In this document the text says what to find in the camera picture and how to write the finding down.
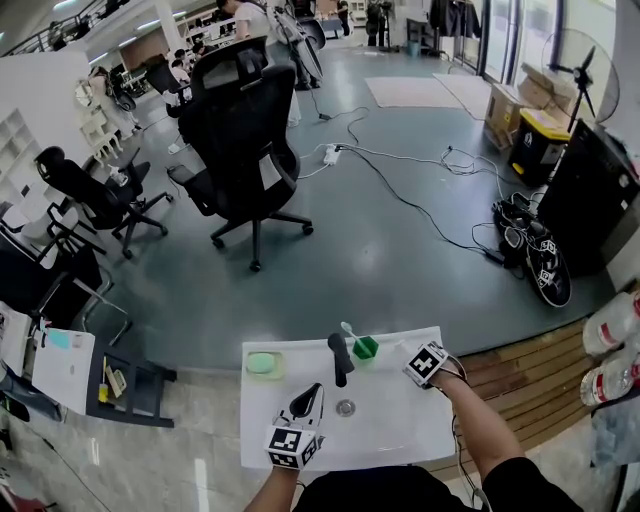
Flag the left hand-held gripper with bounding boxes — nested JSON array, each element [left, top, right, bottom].
[[264, 382, 327, 472]]

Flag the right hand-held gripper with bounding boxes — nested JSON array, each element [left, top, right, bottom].
[[401, 340, 450, 391]]

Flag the person's left forearm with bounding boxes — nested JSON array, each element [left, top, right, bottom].
[[243, 464, 303, 512]]

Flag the person's right forearm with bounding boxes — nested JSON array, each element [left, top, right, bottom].
[[428, 370, 527, 482]]

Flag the clear plastic water bottle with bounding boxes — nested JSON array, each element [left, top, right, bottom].
[[581, 289, 640, 358], [579, 348, 640, 408]]

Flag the black faucet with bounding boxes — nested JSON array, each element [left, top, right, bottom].
[[327, 332, 356, 389]]

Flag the green soap in dish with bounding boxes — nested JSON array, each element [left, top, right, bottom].
[[245, 350, 287, 380]]

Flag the green cup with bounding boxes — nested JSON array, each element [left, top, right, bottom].
[[351, 335, 381, 363]]

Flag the white sink basin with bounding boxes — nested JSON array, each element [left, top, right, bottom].
[[239, 326, 457, 472]]

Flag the wooden pallet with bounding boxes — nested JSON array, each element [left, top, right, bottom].
[[455, 318, 604, 474]]

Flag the person's black shirt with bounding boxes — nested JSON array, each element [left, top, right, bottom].
[[293, 456, 587, 512]]

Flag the pile of black gear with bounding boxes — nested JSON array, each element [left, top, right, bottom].
[[491, 191, 574, 309]]

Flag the black low rack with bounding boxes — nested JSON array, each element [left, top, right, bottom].
[[85, 343, 178, 430]]

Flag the black cabinet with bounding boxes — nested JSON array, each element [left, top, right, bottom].
[[536, 118, 640, 279]]

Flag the black bin with yellow lid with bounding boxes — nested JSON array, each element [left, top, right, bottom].
[[507, 107, 572, 189]]

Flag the white panel box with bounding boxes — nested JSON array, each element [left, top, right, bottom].
[[31, 326, 97, 417]]

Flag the tall cardboard box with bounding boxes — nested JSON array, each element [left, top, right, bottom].
[[482, 81, 527, 152]]

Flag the beige floor rug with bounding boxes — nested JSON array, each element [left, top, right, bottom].
[[364, 72, 495, 122]]

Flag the large black office chair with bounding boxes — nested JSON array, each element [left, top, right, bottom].
[[166, 35, 316, 274]]

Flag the small black office chair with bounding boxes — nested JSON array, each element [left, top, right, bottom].
[[33, 145, 176, 261]]

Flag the flat cardboard box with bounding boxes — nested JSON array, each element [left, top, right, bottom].
[[516, 61, 579, 129]]

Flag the black standing fan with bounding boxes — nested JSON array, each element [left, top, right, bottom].
[[540, 27, 622, 137]]

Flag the rack of dark clothes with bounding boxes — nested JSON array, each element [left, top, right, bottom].
[[428, 0, 483, 40]]

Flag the small white chairs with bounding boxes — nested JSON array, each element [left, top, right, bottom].
[[74, 74, 139, 161]]

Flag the white cubby shelf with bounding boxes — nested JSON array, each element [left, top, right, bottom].
[[0, 107, 47, 206]]

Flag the black floor cable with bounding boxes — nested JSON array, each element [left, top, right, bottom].
[[333, 143, 506, 265]]

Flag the white floor cable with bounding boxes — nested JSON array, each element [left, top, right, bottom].
[[298, 143, 526, 201]]

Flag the black metal frame chair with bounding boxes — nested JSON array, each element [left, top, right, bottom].
[[0, 199, 135, 349]]

